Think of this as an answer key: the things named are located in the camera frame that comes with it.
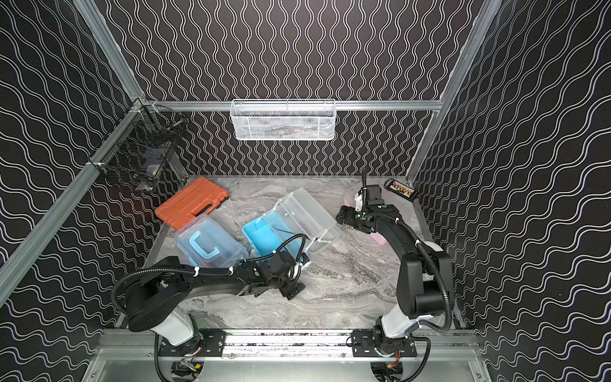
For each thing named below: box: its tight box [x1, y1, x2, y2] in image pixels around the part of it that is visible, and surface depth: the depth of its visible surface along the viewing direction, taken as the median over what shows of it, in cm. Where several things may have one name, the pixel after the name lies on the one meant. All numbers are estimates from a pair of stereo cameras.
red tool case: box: [155, 176, 230, 231], surface depth 108 cm
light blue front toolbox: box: [175, 214, 250, 268], surface depth 87 cm
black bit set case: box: [383, 178, 418, 202], surface depth 116 cm
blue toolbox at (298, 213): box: [241, 187, 342, 258], surface depth 96 cm
